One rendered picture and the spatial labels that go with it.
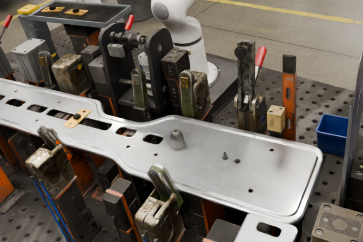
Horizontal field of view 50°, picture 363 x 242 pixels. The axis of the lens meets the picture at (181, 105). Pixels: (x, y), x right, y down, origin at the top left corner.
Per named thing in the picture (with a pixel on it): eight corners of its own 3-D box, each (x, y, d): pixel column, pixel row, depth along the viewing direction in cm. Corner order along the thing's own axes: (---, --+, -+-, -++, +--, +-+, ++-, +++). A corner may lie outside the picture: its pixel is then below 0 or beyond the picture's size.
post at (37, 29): (55, 107, 175) (15, 16, 149) (67, 98, 180) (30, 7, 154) (68, 111, 172) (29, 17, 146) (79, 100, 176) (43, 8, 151)
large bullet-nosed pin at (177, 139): (171, 153, 97) (166, 133, 93) (177, 144, 99) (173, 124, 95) (182, 155, 96) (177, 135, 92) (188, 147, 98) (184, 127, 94)
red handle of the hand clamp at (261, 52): (236, 101, 96) (254, 44, 100) (239, 104, 98) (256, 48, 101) (252, 104, 94) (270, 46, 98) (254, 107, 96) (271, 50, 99)
